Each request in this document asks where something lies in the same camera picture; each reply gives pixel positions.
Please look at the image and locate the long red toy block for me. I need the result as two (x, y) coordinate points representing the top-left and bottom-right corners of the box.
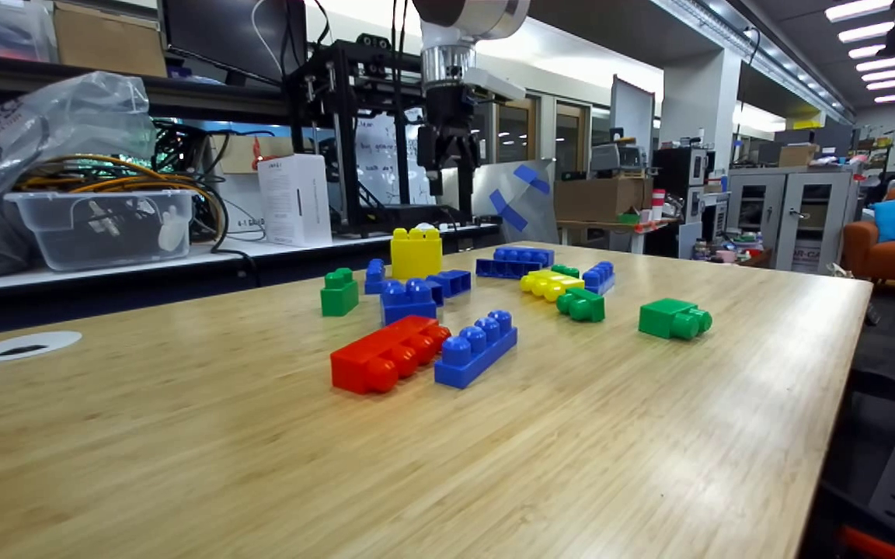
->
(330, 317), (453, 396)

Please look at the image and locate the orange clamp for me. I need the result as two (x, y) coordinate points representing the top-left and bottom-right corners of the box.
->
(837, 526), (895, 559)

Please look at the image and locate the black wall shelf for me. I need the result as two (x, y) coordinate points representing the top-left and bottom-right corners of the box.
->
(0, 51), (296, 120)

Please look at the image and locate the brown cardboard box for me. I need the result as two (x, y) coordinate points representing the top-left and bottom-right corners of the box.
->
(52, 0), (172, 80)

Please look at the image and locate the white glass door cabinet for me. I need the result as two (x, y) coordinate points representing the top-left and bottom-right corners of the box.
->
(723, 169), (861, 275)

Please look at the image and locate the clear plastic storage bin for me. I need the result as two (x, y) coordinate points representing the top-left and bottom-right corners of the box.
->
(4, 186), (198, 275)

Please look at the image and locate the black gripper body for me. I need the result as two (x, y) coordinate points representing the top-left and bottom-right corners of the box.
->
(416, 80), (490, 138)

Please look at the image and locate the orange sofa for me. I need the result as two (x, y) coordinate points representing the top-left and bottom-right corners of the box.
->
(842, 180), (895, 291)

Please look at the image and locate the white round table grommet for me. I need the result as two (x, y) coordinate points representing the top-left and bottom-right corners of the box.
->
(0, 330), (87, 366)

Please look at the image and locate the square blue toy block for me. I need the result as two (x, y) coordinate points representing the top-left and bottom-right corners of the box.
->
(379, 275), (447, 325)

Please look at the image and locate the white board panel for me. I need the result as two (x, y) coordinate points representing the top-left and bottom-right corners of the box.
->
(608, 74), (659, 174)

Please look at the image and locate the large cardboard box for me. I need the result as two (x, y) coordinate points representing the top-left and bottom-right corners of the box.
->
(554, 174), (657, 227)

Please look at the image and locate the black monitor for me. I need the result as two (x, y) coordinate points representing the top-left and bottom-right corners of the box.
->
(162, 0), (312, 89)

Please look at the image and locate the black printer frame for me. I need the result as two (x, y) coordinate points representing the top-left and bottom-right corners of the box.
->
(287, 34), (474, 235)

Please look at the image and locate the long blue toy block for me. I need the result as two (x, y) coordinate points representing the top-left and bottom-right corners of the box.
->
(472, 245), (556, 283)
(432, 307), (523, 392)

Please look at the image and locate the clear acrylic panel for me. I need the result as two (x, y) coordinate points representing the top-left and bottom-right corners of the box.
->
(432, 159), (561, 245)

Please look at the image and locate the flat yellow toy block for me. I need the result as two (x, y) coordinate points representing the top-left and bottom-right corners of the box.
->
(520, 266), (588, 307)

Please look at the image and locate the tall yellow toy block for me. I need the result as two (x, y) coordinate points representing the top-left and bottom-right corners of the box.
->
(387, 225), (447, 285)

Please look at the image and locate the blue tape strip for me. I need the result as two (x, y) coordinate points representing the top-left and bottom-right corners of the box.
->
(514, 164), (554, 198)
(487, 186), (531, 235)

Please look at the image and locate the clear plastic bag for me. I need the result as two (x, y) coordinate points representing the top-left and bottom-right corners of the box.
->
(0, 70), (162, 283)

